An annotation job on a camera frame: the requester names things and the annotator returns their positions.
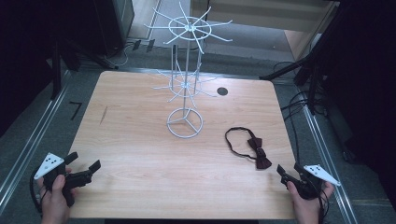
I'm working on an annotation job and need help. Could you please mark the person's left hand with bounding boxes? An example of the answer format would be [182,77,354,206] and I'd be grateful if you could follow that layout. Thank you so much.
[36,167,77,224]

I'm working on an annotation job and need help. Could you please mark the dark cabinet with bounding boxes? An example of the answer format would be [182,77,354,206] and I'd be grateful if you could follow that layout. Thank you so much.
[92,0,135,57]

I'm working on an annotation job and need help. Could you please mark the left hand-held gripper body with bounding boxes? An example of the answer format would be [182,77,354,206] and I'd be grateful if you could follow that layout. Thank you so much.
[33,152,93,208]

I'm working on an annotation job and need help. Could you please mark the dark red bow tie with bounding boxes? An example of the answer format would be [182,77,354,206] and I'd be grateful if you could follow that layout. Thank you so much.
[224,126,273,171]

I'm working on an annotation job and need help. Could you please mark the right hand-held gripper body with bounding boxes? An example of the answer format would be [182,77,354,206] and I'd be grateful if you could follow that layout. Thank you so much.
[280,164,342,201]

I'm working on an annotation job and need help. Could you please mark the black metal stand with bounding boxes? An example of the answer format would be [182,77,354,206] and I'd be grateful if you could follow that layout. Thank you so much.
[259,3,353,116]
[49,36,120,101]

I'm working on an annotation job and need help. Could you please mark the white floor cable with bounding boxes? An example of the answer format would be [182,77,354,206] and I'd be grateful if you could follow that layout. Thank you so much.
[104,41,138,68]

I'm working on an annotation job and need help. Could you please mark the black floor cable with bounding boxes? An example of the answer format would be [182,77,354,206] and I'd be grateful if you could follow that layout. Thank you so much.
[272,61,328,157]

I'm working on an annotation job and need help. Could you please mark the white wire display rack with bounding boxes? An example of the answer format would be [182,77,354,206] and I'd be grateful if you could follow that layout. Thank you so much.
[143,1,233,139]

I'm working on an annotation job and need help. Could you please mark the person's right hand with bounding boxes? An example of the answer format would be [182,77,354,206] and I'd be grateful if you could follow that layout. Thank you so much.
[286,180,335,224]

